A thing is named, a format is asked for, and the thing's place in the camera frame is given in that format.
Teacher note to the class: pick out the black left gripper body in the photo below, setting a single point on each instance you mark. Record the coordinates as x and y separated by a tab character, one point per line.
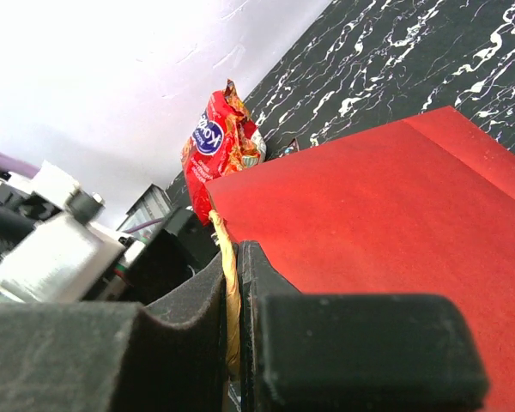
179	246

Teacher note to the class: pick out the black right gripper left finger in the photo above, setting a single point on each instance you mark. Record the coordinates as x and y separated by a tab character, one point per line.
97	356

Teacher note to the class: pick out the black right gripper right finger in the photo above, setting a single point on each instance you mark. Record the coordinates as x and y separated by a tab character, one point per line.
351	352

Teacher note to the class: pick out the red candy bag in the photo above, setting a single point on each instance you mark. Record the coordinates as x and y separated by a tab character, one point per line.
225	140

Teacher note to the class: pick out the purple M&M's pack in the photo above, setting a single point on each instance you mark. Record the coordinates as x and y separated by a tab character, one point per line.
292	148

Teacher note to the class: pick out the red brown paper bag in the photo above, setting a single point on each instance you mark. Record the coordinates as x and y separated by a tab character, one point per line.
425	205

